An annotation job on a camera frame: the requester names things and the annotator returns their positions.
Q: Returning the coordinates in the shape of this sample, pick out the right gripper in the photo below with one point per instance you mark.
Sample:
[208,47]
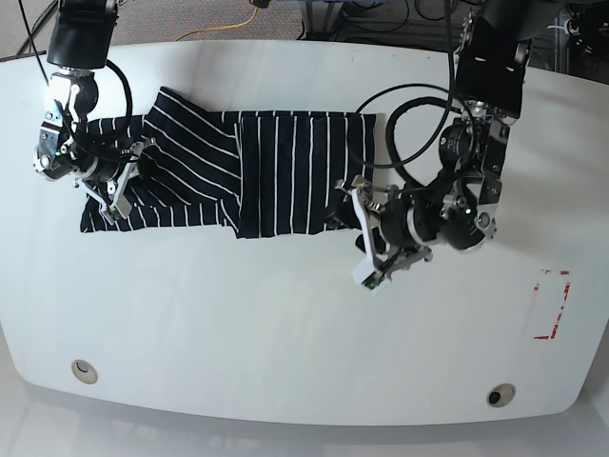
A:
[105,179]

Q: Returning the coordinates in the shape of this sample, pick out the aluminium frame rail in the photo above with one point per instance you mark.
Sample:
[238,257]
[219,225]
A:
[320,18]

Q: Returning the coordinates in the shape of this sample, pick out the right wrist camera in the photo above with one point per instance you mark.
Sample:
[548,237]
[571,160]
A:
[117,212]

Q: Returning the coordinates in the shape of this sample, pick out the red tape rectangle marking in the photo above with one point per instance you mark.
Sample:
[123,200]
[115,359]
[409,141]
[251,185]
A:
[549,299]

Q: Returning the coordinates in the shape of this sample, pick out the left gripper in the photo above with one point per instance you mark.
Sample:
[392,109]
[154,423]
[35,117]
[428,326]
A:
[363,206]

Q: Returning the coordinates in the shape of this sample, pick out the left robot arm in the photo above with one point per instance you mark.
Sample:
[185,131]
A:
[486,77]

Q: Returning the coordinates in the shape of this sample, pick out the black white striped t-shirt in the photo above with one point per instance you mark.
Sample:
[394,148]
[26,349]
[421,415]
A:
[260,173]

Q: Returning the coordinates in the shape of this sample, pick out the right table cable grommet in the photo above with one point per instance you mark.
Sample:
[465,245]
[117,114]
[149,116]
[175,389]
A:
[501,395]

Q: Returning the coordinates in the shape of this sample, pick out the left table cable grommet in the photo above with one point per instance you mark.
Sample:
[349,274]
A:
[84,372]

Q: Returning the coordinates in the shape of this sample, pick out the table cable grommet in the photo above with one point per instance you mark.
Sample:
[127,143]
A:
[501,395]
[84,372]

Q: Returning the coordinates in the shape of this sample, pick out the white power strip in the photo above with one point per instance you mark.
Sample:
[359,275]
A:
[572,27]

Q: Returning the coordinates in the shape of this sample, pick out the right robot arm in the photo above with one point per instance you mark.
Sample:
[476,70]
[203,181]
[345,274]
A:
[79,47]

